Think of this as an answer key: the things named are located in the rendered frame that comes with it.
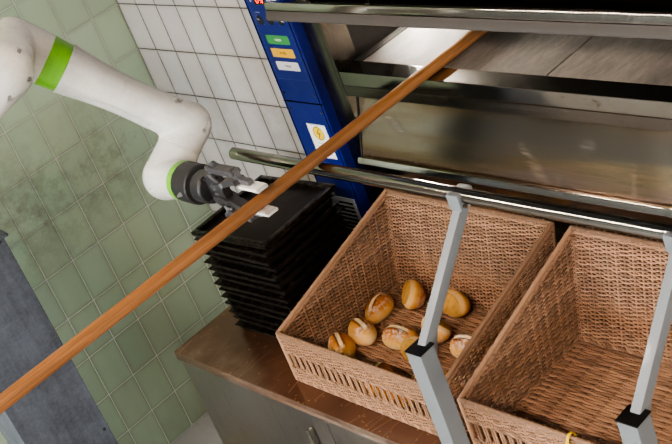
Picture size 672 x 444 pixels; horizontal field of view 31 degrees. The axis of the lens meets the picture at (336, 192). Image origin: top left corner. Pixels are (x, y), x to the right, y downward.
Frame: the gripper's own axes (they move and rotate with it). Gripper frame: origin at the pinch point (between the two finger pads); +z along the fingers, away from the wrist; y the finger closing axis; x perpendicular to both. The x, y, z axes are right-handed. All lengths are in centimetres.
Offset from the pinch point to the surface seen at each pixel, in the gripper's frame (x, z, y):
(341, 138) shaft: -24.2, 1.4, -0.2
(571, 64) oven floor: -65, 34, 2
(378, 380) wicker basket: -5, 9, 51
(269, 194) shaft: -1.8, 1.6, 0.0
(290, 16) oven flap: -38.6, -20.6, -21.5
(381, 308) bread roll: -31, -18, 57
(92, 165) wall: -21, -120, 23
